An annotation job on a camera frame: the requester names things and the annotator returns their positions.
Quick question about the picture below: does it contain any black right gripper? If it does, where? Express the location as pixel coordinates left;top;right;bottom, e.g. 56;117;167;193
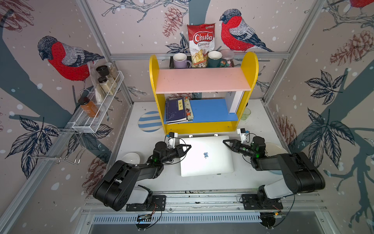
222;140;255;159

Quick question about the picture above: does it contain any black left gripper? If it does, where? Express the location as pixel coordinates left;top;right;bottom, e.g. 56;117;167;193
160;145;191;165

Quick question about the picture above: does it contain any silver laptop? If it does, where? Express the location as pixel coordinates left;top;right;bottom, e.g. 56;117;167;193
180;136;234;177

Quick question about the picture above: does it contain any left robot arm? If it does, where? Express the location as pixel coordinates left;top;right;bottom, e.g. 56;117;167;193
93;141;192;211

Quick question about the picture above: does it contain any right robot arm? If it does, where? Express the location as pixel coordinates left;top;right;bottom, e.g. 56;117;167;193
223;136;325;201

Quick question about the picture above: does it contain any black lid spice jar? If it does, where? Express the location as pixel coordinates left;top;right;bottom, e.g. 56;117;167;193
96;65;117;88
98;76;117;96

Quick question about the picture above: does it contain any green drinking glass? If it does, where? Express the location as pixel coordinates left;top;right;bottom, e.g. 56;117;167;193
241;108;251;121

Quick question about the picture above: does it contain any cream and blue plate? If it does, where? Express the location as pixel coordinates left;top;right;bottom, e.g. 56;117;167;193
266;142;289;157

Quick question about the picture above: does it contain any dark blue book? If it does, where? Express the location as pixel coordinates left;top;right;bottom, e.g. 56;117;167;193
165;97;188;124

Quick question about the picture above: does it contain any blue striped round plate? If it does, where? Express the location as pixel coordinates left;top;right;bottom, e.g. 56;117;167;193
138;111;162;133

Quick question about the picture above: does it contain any white book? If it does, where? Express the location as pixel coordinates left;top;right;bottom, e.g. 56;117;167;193
225;91;244;113

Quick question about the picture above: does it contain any white ceramic bowl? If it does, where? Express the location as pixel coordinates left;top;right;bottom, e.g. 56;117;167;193
121;152;141;164

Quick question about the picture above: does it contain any yellow wooden shelf unit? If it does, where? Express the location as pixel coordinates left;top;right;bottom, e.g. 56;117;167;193
149;52;259;135

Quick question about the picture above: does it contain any black tray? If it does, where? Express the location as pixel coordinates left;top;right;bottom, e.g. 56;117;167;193
169;56;235;69

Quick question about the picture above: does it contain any lilac mug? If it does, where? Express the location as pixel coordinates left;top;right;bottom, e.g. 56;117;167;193
173;53;192;69

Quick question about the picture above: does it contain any dark green mug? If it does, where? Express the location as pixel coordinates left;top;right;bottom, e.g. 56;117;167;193
207;51;222;68

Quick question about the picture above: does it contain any orange spice jar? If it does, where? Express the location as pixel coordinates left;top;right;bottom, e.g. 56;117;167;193
78;97;99;118

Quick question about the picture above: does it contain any red Chuba chips bag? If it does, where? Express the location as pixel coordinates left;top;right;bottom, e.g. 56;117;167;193
187;23;215;68

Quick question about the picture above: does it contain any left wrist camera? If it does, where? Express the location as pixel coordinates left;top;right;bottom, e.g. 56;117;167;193
168;132;178;149

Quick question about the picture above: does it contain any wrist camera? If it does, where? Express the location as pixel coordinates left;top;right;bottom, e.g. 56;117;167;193
237;128;250;143
168;132;178;149

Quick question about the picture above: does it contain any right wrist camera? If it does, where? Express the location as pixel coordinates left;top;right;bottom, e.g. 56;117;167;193
237;128;250;143

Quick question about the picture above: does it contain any white wire spice rack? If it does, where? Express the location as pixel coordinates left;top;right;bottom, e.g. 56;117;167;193
72;71;124;133

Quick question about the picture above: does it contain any metal hook rail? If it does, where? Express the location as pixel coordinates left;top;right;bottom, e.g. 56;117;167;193
28;129;87;165

